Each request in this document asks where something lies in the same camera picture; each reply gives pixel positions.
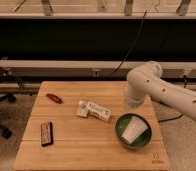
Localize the black floor cable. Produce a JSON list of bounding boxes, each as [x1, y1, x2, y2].
[[157, 113, 185, 123]]

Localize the wall power outlet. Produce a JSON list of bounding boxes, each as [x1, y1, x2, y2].
[[93, 69, 100, 77]]

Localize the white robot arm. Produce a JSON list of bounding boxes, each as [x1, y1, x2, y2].
[[125, 61, 196, 121]]

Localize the black hanging cable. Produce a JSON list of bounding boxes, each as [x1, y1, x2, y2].
[[108, 9, 148, 78]]

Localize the white paper cup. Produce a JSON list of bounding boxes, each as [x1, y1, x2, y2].
[[122, 116, 147, 144]]

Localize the white rectangular box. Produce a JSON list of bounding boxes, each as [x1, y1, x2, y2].
[[77, 101, 111, 122]]

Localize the wooden table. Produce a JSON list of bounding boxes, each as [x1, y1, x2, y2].
[[14, 81, 170, 171]]

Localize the green bowl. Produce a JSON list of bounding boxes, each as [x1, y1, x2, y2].
[[115, 113, 152, 150]]

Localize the black red rectangular eraser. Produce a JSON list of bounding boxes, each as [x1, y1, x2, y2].
[[41, 122, 53, 146]]

